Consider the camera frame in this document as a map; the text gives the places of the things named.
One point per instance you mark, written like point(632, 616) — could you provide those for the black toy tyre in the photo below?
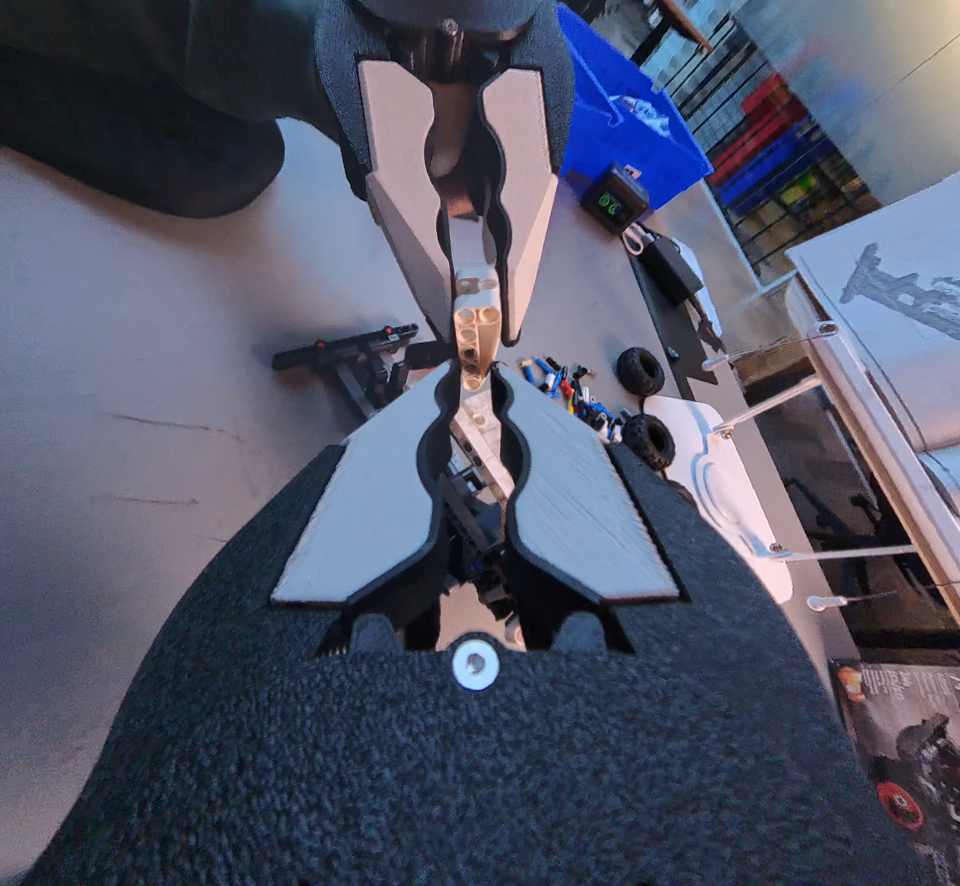
point(630, 376)
point(637, 447)

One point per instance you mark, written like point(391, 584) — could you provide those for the clear plastic bags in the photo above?
point(641, 117)

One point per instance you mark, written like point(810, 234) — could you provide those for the black desk mat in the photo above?
point(675, 346)

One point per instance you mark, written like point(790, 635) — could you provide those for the black chair armrest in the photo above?
point(150, 150)

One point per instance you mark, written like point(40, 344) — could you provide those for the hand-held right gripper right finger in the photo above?
point(592, 518)

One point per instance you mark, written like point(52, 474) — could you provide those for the storage shelf with bins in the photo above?
point(780, 165)

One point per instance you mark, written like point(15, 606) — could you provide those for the pile of small brick parts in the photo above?
point(570, 391)

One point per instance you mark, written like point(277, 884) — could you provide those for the person's left forearm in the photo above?
point(150, 0)

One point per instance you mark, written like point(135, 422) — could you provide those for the grey desk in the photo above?
point(150, 338)

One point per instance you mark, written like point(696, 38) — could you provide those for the black power bank with screen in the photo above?
point(626, 184)

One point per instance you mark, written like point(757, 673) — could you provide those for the toy truck cardboard box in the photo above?
point(915, 751)

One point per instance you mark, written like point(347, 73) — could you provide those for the white instruction booklet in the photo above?
point(885, 316)

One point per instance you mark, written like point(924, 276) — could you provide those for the white brick toy truck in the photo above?
point(360, 357)

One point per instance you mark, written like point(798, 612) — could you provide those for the black power adapter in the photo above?
point(671, 271)

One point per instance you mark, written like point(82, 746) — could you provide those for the blue plastic bin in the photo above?
point(600, 150)

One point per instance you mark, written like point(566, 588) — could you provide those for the white thin brick liftarm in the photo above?
point(476, 301)

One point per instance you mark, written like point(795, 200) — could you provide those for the white booklet stand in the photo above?
point(720, 488)

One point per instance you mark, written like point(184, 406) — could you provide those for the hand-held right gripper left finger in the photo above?
point(367, 518)

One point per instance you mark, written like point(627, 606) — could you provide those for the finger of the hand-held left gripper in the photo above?
point(529, 188)
point(397, 150)

